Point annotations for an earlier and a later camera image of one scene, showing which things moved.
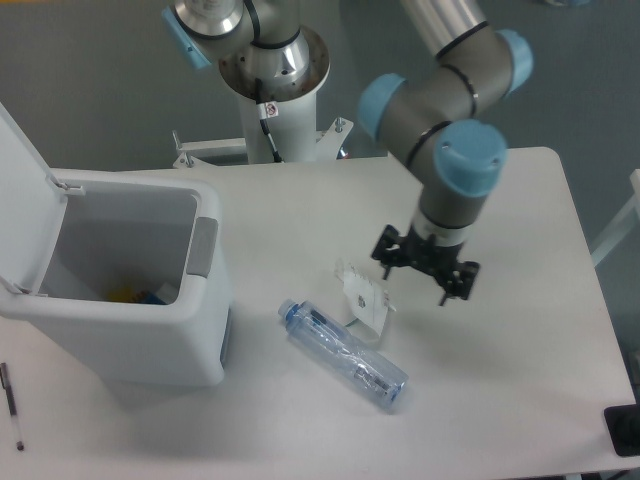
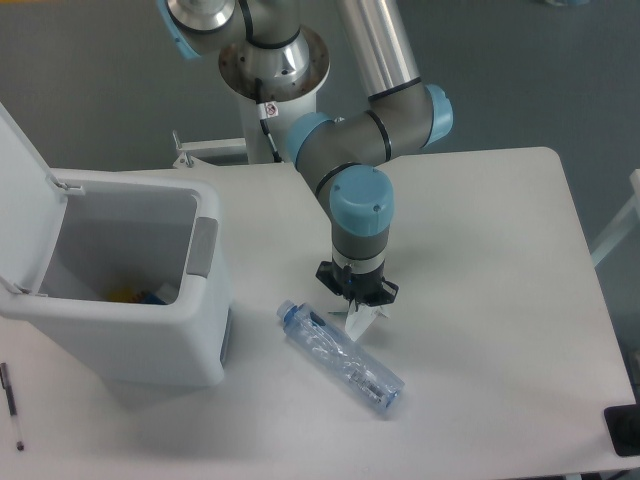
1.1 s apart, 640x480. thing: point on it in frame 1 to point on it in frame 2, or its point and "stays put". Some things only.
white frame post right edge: x=598 y=255 stays put
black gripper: x=457 y=279 to x=369 y=288
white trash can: x=66 y=236 stays put
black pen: x=5 y=380 stays put
